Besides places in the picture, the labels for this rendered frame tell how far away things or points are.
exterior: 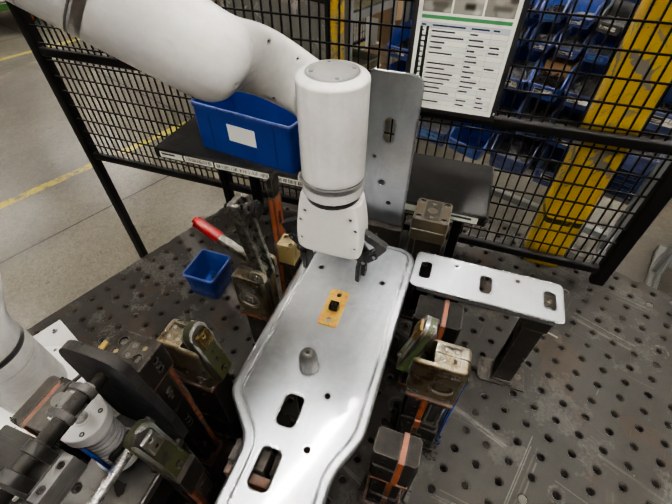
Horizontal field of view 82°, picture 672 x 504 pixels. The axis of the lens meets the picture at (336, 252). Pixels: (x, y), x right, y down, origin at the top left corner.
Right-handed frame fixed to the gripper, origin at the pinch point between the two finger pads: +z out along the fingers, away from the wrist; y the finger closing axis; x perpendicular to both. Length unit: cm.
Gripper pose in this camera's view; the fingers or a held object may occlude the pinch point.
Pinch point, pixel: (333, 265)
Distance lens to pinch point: 64.9
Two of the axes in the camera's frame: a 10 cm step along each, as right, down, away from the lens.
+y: 9.4, 2.4, -2.3
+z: 0.0, 6.9, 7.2
